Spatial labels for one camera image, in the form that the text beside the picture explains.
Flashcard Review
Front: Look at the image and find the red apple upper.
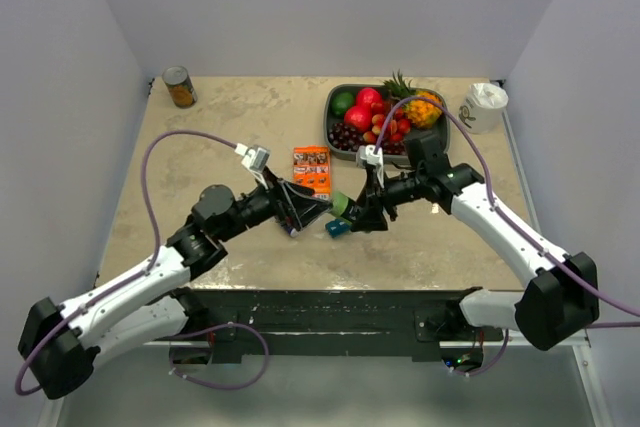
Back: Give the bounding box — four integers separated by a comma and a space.
356, 87, 383, 108

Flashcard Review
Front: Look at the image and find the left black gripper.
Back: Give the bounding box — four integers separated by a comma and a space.
218, 165, 332, 242

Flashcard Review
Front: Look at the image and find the red apple lower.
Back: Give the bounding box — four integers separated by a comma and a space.
343, 105, 372, 133

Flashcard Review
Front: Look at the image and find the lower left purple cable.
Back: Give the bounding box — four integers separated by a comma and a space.
167, 321, 270, 391

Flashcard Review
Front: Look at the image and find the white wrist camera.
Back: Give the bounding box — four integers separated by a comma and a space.
355, 144, 384, 168
234, 143, 271, 173

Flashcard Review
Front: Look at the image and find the tin can yellow label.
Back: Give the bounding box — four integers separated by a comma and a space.
162, 66, 198, 108

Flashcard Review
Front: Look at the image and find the aluminium rail frame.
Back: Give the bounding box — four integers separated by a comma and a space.
139, 326, 593, 353

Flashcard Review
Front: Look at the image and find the purple cable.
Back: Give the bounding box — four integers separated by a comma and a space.
447, 328, 510, 379
13, 129, 244, 396
167, 321, 270, 391
374, 95, 640, 330

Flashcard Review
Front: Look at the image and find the small pineapple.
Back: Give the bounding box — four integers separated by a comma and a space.
383, 70, 444, 130

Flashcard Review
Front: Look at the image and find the green lime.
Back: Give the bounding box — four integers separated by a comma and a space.
330, 92, 355, 118

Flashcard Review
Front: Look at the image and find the green pill bottle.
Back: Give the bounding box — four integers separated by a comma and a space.
331, 191, 360, 225

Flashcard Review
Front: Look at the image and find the orange cardboard box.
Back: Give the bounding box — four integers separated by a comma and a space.
292, 146, 332, 200

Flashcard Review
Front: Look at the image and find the grey fruit tray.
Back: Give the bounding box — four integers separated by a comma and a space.
324, 80, 450, 167

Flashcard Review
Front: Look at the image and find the teal weekly pill organizer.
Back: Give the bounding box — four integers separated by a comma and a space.
325, 218, 350, 239

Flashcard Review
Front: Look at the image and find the white blue pill bottle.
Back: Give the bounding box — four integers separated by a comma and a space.
282, 223, 303, 238

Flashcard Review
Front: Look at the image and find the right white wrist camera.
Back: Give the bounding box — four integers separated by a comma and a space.
355, 144, 384, 168

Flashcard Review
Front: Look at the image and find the red apple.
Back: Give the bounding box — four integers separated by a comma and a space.
356, 87, 383, 108
343, 105, 372, 133

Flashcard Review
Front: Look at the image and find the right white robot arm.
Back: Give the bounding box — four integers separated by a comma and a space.
351, 134, 600, 351

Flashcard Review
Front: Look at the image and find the dark grape bunch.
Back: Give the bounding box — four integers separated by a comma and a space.
328, 122, 406, 155

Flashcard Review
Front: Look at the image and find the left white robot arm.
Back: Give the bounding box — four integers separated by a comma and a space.
14, 170, 332, 400

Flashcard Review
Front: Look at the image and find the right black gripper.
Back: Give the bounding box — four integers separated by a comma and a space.
351, 168, 426, 231

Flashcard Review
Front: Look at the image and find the red cherry cluster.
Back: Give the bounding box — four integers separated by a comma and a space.
362, 101, 411, 144

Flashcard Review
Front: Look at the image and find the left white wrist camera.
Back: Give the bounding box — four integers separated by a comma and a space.
234, 143, 271, 173

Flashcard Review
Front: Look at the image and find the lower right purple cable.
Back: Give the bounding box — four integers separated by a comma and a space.
447, 328, 510, 379

